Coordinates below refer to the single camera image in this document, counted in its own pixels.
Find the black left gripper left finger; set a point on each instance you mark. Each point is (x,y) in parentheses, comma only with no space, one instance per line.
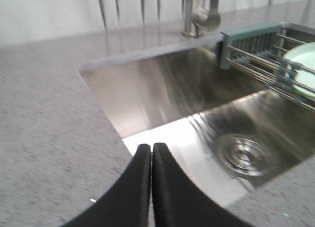
(126,203)

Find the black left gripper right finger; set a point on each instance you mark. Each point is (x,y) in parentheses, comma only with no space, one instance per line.
(178,202)

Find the faucet lever handle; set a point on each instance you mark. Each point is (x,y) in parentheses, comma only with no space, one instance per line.
(213,17)

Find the light green round plate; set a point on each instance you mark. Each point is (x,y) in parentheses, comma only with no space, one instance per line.
(305,55)

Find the grey-green sink dry rack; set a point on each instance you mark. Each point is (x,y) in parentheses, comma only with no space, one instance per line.
(258,50)

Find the steel sink drain strainer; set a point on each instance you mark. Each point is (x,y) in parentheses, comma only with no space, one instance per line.
(242,155)

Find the stainless steel sink basin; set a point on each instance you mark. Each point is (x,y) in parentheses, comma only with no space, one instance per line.
(183,100)

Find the stainless steel faucet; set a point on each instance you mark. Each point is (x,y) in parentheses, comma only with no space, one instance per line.
(192,9)

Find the white pleated curtain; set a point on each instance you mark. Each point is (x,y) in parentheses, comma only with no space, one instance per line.
(154,21)

